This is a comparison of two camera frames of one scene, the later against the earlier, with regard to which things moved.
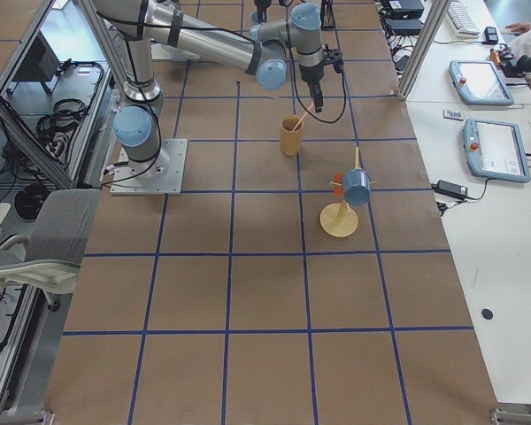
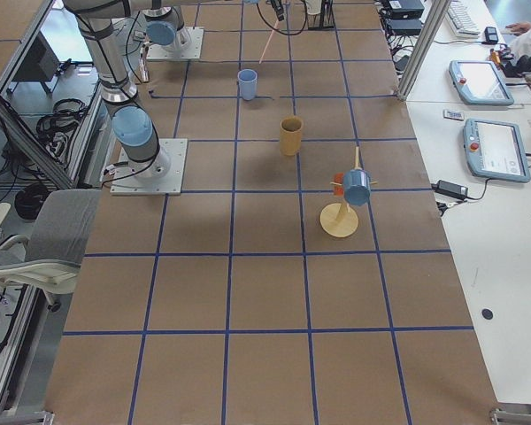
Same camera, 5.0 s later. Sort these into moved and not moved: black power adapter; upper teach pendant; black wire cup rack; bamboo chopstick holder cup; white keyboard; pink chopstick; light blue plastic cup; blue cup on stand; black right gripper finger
Moved: pink chopstick; black right gripper finger; light blue plastic cup
Not moved: black wire cup rack; bamboo chopstick holder cup; black power adapter; upper teach pendant; blue cup on stand; white keyboard
